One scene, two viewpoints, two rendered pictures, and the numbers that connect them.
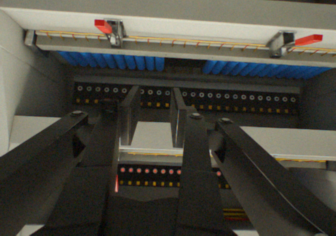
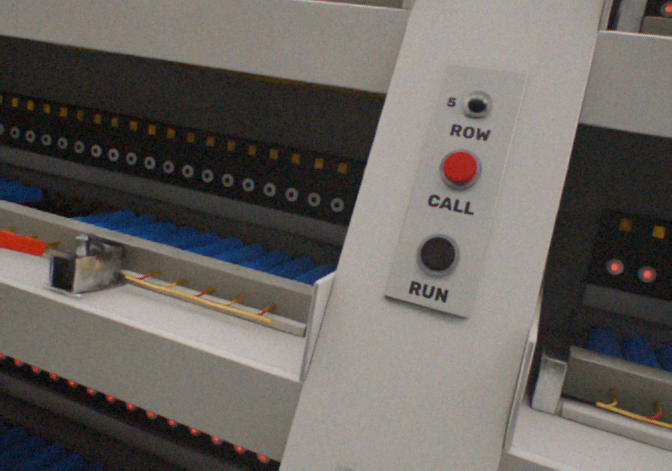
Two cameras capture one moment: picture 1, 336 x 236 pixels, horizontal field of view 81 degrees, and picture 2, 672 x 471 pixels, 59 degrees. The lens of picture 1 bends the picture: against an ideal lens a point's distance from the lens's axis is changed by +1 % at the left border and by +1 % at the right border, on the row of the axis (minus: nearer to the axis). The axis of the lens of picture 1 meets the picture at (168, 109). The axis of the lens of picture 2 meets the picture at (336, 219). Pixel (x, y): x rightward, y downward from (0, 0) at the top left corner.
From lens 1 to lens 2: 33 cm
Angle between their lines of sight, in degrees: 17
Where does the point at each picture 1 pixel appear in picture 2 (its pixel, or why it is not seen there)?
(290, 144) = not seen: outside the picture
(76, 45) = (213, 271)
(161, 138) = (60, 4)
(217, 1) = not seen: outside the picture
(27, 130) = (360, 47)
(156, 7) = not seen: outside the picture
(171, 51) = (15, 215)
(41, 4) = (195, 365)
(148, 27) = (16, 266)
